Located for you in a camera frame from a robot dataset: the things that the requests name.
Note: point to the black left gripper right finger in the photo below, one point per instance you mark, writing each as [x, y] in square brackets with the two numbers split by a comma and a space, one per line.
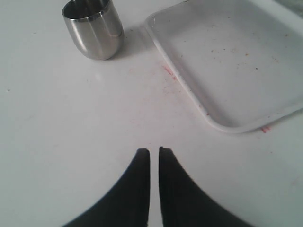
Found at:
[183, 203]

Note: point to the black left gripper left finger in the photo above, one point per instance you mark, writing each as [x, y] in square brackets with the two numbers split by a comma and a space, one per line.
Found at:
[127, 203]

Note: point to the steel cup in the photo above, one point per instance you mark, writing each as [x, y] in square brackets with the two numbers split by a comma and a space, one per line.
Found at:
[95, 27]

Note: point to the white rectangular plastic tray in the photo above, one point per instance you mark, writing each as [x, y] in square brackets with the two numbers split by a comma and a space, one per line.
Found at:
[240, 61]

